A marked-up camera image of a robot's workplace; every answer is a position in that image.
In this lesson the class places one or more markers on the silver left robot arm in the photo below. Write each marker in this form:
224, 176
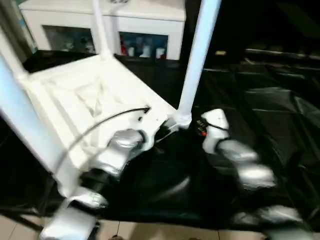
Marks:
120, 145

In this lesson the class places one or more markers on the small yellow label tag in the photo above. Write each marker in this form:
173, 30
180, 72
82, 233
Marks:
220, 52

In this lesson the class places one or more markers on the white glass door cabinet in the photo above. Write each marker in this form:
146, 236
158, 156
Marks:
150, 22

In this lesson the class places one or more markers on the black frame strut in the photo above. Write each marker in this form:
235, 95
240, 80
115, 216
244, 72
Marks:
25, 220

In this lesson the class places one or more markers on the red white bottle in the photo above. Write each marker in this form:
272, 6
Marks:
122, 47

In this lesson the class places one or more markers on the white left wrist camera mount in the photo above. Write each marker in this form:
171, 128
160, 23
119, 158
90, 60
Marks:
150, 120

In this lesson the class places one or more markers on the black white patterned box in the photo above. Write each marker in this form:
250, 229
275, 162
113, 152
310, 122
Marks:
119, 1

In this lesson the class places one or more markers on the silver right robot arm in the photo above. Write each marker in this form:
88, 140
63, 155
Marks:
250, 170

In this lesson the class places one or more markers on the white plastic table top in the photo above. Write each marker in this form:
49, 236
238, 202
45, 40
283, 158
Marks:
75, 82

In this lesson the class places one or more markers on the black work mat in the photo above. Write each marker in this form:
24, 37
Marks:
262, 112

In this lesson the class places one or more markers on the grey curtain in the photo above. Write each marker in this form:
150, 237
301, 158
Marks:
15, 15

